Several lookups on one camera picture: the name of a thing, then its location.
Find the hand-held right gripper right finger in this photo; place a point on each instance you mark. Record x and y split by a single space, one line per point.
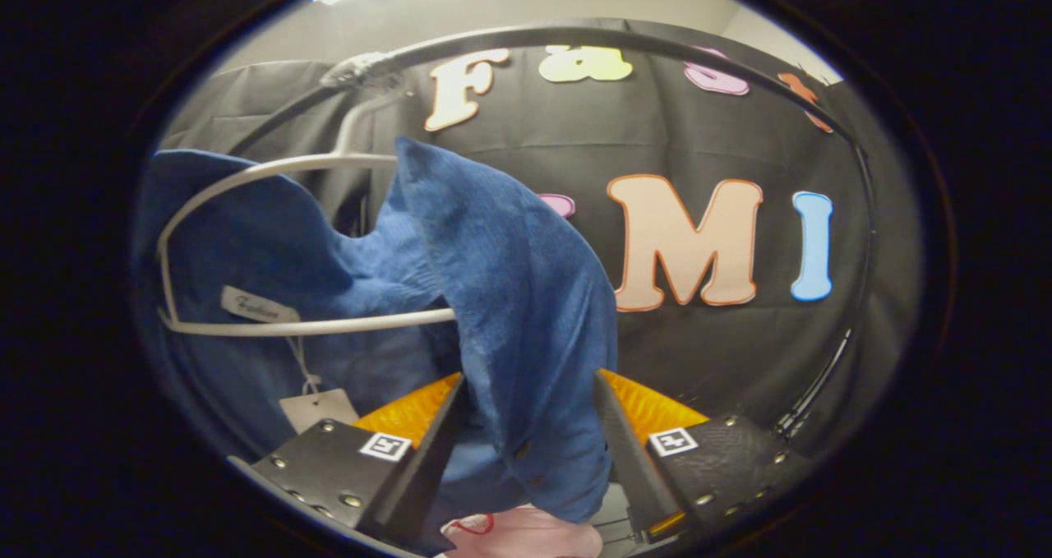
633 459

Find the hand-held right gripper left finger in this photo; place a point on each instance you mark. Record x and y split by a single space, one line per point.
423 476

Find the blue shirt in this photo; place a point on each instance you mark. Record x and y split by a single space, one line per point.
526 295

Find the white hanger with wrapped hook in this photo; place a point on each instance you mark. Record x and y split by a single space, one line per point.
329 326

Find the black clothes rack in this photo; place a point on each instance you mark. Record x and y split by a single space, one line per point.
575 34

